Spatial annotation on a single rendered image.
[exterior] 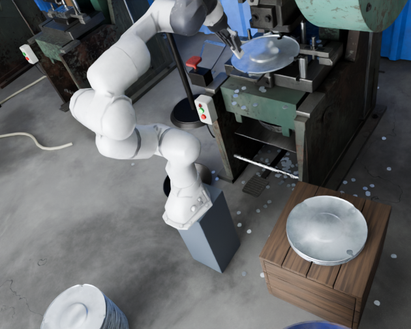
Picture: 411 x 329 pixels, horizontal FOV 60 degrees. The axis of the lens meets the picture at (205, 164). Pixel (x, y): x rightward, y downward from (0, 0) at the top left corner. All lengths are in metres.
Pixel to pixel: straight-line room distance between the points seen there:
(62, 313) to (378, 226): 1.33
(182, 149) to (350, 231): 0.69
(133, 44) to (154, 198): 1.34
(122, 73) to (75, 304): 1.09
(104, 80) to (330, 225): 0.96
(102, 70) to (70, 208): 1.60
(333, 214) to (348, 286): 0.28
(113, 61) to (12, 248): 1.76
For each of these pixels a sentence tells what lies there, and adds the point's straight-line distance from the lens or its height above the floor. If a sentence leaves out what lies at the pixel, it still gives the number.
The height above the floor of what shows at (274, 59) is 0.78.
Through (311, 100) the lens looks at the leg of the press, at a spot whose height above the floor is 0.64.
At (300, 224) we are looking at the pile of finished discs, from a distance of 1.45.
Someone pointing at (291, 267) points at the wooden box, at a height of 0.35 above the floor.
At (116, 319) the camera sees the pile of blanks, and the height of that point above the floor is 0.14.
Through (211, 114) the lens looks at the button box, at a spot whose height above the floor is 0.55.
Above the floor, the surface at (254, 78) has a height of 0.78.
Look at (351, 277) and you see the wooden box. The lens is 1.39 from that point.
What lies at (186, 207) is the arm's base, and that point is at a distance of 1.41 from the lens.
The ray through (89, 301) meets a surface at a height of 0.24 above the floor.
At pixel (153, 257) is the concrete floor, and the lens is 1.98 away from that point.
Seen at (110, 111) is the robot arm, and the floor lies 1.10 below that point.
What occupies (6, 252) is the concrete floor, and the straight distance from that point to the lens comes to 2.55.
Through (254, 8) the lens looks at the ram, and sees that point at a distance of 1.55.
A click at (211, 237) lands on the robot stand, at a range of 1.58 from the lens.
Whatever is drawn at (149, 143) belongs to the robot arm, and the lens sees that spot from 1.14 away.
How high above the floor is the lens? 1.60
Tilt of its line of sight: 45 degrees down
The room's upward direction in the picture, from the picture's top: 20 degrees counter-clockwise
